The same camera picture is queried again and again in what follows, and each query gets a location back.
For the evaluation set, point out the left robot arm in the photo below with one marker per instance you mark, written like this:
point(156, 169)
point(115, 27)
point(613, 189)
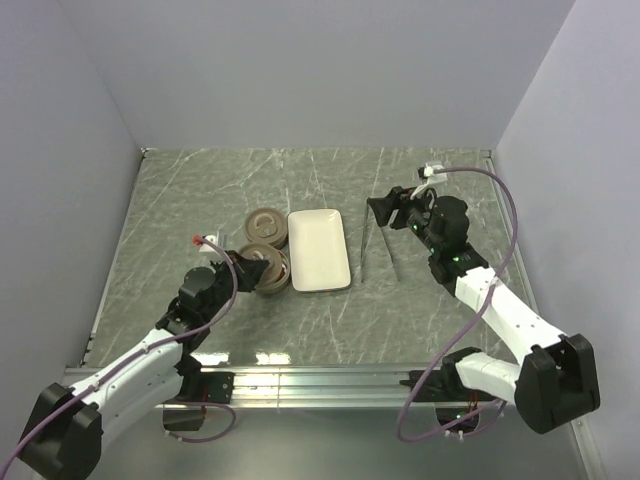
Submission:
point(70, 426)

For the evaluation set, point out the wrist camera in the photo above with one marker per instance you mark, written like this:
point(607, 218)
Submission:
point(209, 245)
point(430, 175)

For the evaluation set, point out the metal tongs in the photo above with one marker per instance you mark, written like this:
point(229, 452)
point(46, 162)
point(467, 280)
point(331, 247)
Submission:
point(375, 241)

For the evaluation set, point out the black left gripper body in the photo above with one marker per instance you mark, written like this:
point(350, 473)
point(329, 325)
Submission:
point(245, 283)

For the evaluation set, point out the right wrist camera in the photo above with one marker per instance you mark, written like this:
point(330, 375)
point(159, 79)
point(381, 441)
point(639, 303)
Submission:
point(430, 175)

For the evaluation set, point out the white rectangular plate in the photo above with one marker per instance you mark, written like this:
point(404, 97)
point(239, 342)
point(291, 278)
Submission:
point(318, 252)

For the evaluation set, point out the metal lunch tin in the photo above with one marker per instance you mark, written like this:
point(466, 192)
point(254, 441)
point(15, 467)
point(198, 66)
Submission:
point(274, 238)
point(276, 276)

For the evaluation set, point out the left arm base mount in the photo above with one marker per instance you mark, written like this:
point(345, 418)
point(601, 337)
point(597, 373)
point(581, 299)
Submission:
point(188, 411)

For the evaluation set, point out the far metal lunch tin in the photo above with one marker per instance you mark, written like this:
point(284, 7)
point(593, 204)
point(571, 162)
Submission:
point(274, 238)

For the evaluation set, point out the aluminium frame rail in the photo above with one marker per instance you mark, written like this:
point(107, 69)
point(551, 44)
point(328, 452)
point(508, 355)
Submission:
point(320, 385)

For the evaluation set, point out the near metal lunch tin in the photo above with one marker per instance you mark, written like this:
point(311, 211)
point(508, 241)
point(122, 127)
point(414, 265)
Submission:
point(276, 276)

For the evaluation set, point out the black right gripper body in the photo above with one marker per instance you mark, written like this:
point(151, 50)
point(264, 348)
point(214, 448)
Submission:
point(414, 212)

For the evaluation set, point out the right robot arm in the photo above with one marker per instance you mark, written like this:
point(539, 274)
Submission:
point(553, 379)

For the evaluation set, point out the side aluminium rail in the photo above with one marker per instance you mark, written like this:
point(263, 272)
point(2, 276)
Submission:
point(520, 250)

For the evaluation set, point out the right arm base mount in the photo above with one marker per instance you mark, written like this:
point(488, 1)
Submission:
point(453, 401)

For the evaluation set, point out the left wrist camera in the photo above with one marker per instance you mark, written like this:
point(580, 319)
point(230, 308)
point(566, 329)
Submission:
point(209, 245)

